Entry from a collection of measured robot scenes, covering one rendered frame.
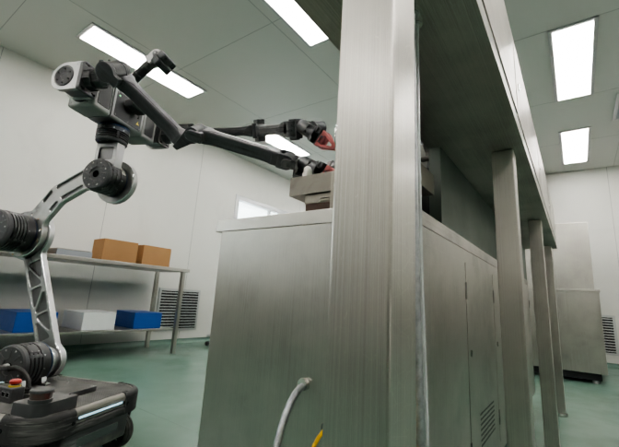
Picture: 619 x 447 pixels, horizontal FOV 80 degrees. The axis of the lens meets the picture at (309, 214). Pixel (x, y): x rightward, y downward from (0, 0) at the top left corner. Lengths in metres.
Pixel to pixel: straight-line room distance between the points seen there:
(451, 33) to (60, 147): 4.23
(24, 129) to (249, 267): 3.68
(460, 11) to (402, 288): 0.52
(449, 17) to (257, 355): 0.90
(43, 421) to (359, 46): 1.47
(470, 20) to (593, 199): 6.16
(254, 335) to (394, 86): 0.86
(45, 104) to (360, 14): 4.39
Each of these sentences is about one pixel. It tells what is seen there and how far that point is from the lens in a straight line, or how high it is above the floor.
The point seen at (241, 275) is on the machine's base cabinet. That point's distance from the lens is 1.14.
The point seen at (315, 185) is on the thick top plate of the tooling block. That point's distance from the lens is 1.09.
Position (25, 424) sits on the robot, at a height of 0.22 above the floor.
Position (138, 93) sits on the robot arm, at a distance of 1.61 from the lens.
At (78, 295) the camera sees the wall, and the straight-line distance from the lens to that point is 4.58.
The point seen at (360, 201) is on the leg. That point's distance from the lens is 0.33.
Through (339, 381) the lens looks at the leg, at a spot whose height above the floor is 0.60.
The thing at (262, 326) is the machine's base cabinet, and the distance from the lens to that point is 1.07.
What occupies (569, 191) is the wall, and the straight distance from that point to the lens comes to 6.86.
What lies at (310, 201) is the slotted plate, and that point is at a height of 0.95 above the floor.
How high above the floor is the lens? 0.67
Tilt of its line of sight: 13 degrees up
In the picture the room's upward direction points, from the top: 3 degrees clockwise
